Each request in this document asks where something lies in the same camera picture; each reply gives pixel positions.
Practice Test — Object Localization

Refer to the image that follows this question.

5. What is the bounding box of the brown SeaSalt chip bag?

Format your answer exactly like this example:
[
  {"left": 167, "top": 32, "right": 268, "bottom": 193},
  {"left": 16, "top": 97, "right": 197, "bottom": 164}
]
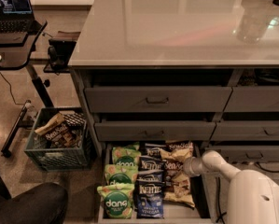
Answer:
[{"left": 160, "top": 148, "right": 195, "bottom": 208}]

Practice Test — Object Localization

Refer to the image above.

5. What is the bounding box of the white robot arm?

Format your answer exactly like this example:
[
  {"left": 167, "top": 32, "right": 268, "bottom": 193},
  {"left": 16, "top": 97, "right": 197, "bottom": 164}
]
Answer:
[{"left": 183, "top": 150, "right": 279, "bottom": 224}]

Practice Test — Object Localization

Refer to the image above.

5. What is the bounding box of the brown chip bag behind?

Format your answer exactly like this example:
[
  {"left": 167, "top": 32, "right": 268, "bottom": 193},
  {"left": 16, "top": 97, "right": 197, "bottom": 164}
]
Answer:
[{"left": 166, "top": 141, "right": 193, "bottom": 151}]

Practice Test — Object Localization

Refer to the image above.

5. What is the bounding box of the middle left grey drawer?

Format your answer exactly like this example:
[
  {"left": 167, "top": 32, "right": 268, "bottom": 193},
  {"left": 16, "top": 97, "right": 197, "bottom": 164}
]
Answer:
[{"left": 93, "top": 120, "right": 216, "bottom": 141}]

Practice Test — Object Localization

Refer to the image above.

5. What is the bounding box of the bottom right grey drawer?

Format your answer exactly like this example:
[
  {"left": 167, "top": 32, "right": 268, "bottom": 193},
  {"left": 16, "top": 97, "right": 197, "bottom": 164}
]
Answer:
[{"left": 207, "top": 146, "right": 279, "bottom": 163}]

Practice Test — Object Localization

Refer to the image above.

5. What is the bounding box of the middle blue Kettle bag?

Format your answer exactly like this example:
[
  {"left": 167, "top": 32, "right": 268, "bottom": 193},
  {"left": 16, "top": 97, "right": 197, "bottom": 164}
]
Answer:
[{"left": 138, "top": 156, "right": 165, "bottom": 182}]

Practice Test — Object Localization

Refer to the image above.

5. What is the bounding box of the blue kettle bag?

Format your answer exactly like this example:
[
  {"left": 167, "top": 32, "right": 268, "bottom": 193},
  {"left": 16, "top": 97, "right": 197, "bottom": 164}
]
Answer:
[
  {"left": 141, "top": 143, "right": 166, "bottom": 158},
  {"left": 138, "top": 156, "right": 165, "bottom": 182},
  {"left": 136, "top": 180, "right": 163, "bottom": 218}
]

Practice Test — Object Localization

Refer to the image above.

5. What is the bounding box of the back blue Kettle bag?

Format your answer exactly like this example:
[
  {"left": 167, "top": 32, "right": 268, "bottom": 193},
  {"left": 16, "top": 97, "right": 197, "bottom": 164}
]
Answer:
[{"left": 141, "top": 143, "right": 166, "bottom": 158}]

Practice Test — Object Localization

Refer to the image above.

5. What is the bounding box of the open bottom grey drawer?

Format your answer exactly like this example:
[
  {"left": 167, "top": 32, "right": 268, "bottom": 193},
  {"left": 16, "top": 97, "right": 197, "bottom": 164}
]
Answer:
[{"left": 98, "top": 142, "right": 212, "bottom": 224}]

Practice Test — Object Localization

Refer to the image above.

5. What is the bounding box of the front blue Kettle bag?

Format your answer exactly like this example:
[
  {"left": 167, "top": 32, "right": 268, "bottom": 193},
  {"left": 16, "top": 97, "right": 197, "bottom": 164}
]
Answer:
[{"left": 136, "top": 180, "right": 163, "bottom": 218}]

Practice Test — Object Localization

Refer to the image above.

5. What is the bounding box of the middle right grey drawer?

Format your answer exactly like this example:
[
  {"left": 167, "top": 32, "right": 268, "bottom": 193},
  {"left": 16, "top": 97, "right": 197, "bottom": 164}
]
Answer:
[{"left": 211, "top": 120, "right": 279, "bottom": 141}]

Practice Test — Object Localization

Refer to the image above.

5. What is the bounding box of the back green Dang bag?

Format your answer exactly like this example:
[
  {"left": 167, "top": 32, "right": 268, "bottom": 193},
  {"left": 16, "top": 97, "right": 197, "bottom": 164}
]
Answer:
[{"left": 112, "top": 143, "right": 141, "bottom": 166}]

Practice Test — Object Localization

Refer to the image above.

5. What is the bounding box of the green dang bag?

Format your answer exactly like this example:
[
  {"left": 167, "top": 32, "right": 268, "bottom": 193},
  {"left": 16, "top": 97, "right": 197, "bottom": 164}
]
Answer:
[
  {"left": 105, "top": 164, "right": 138, "bottom": 185},
  {"left": 112, "top": 143, "right": 141, "bottom": 166},
  {"left": 97, "top": 183, "right": 134, "bottom": 218}
]

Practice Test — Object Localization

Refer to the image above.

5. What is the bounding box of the top left grey drawer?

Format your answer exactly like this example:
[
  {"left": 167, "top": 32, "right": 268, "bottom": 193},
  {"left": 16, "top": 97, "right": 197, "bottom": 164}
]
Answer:
[{"left": 84, "top": 86, "right": 231, "bottom": 113}]

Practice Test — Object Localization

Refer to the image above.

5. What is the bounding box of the middle green Dang bag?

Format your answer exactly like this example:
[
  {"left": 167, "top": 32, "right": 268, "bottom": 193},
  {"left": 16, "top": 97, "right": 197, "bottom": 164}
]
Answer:
[{"left": 105, "top": 164, "right": 138, "bottom": 185}]

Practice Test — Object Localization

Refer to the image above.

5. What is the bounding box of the top right grey drawer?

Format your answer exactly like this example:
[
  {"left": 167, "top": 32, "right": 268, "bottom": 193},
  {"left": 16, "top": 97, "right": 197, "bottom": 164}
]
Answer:
[{"left": 225, "top": 86, "right": 279, "bottom": 112}]

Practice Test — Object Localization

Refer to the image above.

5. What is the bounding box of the front green Dang bag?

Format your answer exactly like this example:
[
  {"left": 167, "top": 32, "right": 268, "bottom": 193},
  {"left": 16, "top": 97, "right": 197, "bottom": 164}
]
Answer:
[{"left": 97, "top": 183, "right": 134, "bottom": 218}]

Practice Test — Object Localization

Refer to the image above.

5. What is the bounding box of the grey cabinet with counter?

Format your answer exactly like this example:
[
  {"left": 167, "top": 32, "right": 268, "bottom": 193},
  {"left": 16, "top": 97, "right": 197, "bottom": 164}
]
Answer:
[{"left": 69, "top": 0, "right": 279, "bottom": 152}]

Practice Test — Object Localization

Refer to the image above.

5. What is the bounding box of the SeaSalt bag in crate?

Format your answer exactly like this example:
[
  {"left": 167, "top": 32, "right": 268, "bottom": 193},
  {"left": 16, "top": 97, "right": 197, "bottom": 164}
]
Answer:
[{"left": 35, "top": 113, "right": 75, "bottom": 147}]

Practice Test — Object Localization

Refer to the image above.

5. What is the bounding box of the green plastic crate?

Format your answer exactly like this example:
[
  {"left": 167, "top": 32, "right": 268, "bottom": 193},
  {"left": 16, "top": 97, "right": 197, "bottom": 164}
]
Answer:
[{"left": 24, "top": 107, "right": 93, "bottom": 172}]

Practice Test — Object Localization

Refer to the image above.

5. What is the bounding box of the person's dark trouser leg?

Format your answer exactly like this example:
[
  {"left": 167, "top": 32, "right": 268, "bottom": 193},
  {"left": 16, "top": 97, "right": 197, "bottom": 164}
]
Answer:
[{"left": 0, "top": 176, "right": 68, "bottom": 224}]

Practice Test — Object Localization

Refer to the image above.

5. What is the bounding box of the dark device beside cabinet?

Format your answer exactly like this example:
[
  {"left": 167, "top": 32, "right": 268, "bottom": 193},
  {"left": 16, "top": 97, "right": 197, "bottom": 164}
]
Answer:
[{"left": 44, "top": 31, "right": 80, "bottom": 73}]

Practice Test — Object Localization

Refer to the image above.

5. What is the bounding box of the black standing desk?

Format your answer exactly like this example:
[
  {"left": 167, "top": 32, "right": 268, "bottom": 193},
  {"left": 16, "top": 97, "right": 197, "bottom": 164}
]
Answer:
[{"left": 0, "top": 18, "right": 53, "bottom": 158}]

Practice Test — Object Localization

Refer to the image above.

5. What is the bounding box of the black laptop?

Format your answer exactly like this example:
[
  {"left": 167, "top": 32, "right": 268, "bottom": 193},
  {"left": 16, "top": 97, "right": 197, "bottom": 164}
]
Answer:
[{"left": 0, "top": 0, "right": 35, "bottom": 33}]

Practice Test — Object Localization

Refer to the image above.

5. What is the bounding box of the black power cable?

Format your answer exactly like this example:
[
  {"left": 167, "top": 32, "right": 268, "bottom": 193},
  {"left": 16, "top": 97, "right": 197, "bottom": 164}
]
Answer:
[{"left": 215, "top": 161, "right": 279, "bottom": 224}]

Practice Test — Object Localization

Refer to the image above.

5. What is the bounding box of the thin black desk cable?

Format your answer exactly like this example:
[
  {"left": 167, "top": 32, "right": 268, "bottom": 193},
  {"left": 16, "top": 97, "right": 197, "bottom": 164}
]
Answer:
[{"left": 0, "top": 69, "right": 24, "bottom": 106}]

